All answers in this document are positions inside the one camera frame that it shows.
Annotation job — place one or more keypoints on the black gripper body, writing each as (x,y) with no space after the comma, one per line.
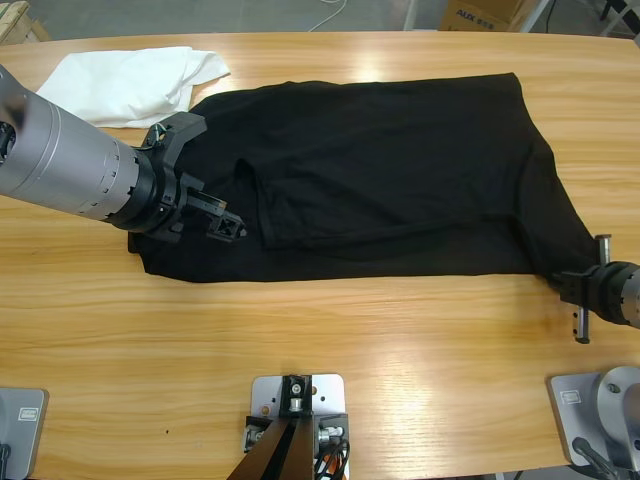
(160,200)
(607,290)

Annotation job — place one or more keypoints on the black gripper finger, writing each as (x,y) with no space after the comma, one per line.
(572,278)
(574,294)
(227,229)

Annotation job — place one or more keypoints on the black t-shirt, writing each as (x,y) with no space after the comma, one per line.
(375,150)

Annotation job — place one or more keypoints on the white folded garment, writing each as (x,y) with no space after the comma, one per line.
(130,85)

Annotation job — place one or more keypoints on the silver bolt knob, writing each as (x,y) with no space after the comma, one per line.
(330,434)
(254,437)

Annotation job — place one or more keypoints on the wooden pallet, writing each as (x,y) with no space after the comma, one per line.
(15,17)

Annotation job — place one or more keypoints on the cardboard box with blue print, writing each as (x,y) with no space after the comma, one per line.
(480,15)

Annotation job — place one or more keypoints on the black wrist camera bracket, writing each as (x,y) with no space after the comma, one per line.
(185,125)

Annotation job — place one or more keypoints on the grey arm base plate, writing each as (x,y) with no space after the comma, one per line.
(575,415)
(27,435)

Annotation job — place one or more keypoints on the white mount plate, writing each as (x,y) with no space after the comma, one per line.
(330,392)

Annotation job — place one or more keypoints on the black camera post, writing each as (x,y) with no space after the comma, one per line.
(280,450)

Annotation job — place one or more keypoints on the white slanted frame leg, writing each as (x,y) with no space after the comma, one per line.
(540,12)

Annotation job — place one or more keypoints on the black chair frame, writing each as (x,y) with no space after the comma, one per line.
(620,10)

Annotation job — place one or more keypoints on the white metal post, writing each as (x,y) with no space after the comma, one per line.
(412,15)

